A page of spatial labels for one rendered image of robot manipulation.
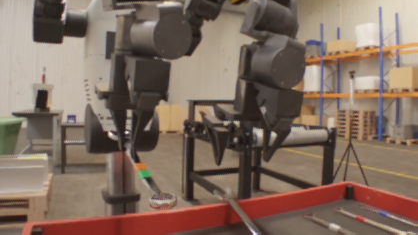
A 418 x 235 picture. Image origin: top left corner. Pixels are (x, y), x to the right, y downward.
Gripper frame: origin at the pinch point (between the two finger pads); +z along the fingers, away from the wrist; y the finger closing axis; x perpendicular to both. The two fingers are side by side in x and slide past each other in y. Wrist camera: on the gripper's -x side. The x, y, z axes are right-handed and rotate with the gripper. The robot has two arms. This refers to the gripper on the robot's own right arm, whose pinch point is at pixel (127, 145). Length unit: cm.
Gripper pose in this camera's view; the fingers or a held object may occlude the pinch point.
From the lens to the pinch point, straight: 46.7
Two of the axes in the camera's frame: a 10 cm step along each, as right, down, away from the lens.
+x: -4.6, -2.3, 8.6
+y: 8.8, 0.2, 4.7
